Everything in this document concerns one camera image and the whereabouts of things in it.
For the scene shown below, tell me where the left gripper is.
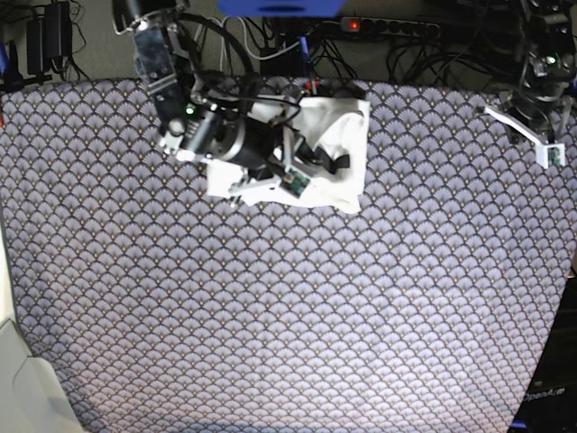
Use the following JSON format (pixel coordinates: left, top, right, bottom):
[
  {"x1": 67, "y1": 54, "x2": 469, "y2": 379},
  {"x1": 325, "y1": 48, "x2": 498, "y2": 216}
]
[{"x1": 477, "y1": 90, "x2": 575, "y2": 145}]

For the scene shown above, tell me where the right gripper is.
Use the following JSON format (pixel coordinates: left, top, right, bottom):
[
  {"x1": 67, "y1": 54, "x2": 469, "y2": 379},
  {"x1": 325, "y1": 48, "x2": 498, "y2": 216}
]
[{"x1": 227, "y1": 97, "x2": 351, "y2": 206}]

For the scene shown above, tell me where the white printed T-shirt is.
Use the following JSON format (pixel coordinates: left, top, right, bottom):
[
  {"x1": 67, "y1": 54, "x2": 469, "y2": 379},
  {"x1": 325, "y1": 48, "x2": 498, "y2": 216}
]
[{"x1": 206, "y1": 97, "x2": 371, "y2": 214}]

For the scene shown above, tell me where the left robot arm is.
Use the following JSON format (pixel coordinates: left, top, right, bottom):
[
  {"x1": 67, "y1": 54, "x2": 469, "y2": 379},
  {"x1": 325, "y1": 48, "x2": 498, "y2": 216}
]
[{"x1": 479, "y1": 1, "x2": 576, "y2": 143}]

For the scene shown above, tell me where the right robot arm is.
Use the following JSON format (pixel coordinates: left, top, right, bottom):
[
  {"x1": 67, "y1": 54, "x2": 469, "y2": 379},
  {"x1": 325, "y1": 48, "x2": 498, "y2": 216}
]
[{"x1": 112, "y1": 1, "x2": 351, "y2": 205}]

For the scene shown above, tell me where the red clamp at table edge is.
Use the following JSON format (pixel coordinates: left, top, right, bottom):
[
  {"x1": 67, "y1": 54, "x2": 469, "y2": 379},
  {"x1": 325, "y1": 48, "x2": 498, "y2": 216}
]
[{"x1": 306, "y1": 78, "x2": 320, "y2": 96}]

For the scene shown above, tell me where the black power adapter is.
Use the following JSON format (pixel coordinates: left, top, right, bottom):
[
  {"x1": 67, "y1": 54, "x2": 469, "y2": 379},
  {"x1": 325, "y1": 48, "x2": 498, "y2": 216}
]
[{"x1": 260, "y1": 46, "x2": 306, "y2": 78}]

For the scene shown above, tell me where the black power strip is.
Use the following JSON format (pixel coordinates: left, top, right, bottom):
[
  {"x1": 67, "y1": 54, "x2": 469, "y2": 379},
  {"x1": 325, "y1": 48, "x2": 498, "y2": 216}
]
[{"x1": 339, "y1": 16, "x2": 441, "y2": 39}]

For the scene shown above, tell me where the blue box at top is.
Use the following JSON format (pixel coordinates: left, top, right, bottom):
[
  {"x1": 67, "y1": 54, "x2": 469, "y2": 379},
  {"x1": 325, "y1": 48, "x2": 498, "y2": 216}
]
[{"x1": 218, "y1": 0, "x2": 344, "y2": 18}]

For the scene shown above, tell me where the patterned grey table cloth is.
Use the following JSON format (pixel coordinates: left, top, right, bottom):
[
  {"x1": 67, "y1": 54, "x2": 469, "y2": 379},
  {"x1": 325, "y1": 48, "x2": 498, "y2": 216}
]
[{"x1": 1, "y1": 80, "x2": 576, "y2": 432}]

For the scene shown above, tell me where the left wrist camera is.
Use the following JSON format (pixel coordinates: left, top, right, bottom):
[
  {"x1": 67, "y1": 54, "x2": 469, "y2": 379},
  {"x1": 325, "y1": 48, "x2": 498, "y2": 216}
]
[{"x1": 535, "y1": 143, "x2": 566, "y2": 170}]

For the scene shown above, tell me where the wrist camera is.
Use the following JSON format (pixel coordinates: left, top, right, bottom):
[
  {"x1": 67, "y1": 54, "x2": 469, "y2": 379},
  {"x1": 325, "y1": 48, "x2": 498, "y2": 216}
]
[
  {"x1": 280, "y1": 168, "x2": 312, "y2": 198},
  {"x1": 535, "y1": 143, "x2": 566, "y2": 170}
]

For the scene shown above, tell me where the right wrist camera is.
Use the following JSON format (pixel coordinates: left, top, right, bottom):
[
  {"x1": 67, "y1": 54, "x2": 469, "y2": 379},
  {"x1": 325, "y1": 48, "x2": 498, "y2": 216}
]
[{"x1": 280, "y1": 168, "x2": 312, "y2": 198}]

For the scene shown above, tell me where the white cable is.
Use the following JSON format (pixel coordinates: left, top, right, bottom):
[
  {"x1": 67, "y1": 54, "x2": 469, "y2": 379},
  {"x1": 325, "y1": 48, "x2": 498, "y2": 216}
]
[{"x1": 193, "y1": 17, "x2": 302, "y2": 77}]

